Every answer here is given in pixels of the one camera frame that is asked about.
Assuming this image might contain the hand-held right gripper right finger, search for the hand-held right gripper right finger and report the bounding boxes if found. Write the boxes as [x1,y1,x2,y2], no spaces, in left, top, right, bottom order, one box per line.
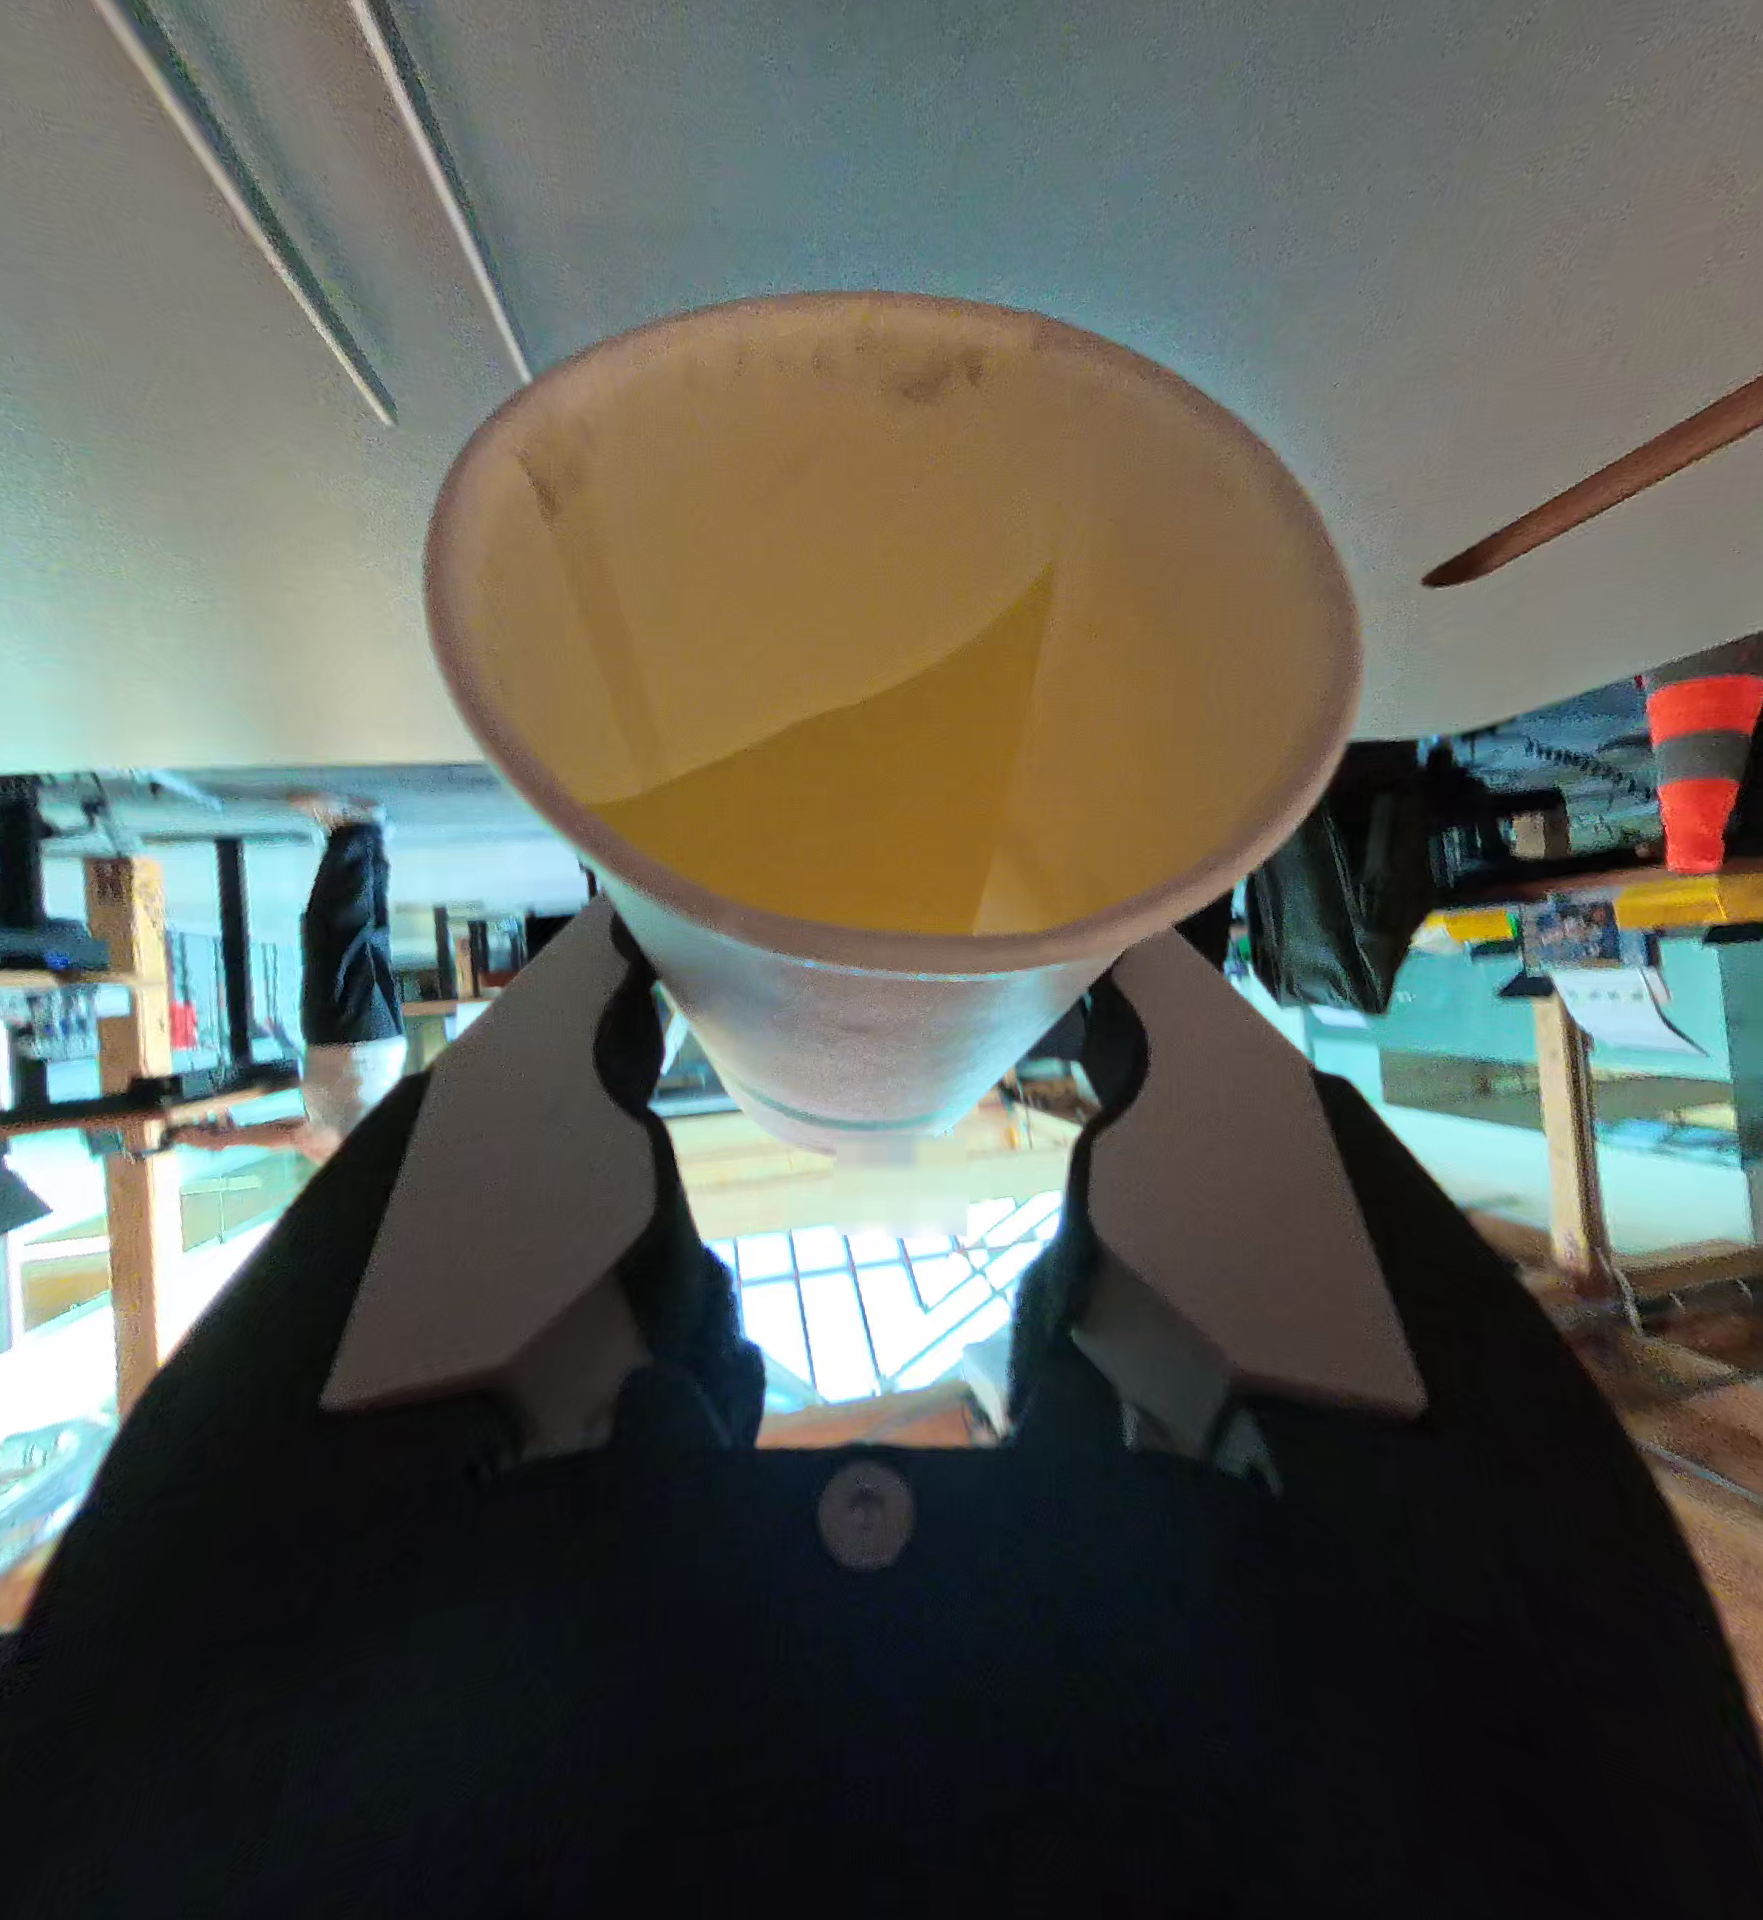
[1004,927,1426,1492]

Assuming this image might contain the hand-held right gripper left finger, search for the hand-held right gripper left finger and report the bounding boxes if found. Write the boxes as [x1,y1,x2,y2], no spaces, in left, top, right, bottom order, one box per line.
[319,899,766,1465]

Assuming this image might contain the white paper cup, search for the white paper cup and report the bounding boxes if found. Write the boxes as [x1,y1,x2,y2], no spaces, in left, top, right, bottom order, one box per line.
[418,286,1362,1166]

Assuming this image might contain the yellow sticky note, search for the yellow sticky note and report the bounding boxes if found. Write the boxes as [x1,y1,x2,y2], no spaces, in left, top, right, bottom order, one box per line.
[579,561,1064,939]

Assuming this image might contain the dark green jacket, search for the dark green jacket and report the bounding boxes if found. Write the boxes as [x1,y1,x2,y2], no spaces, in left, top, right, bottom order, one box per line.
[1248,744,1439,1019]

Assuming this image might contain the colourful toy box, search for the colourful toy box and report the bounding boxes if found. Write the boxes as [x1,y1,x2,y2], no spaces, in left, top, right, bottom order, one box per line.
[1518,899,1632,972]

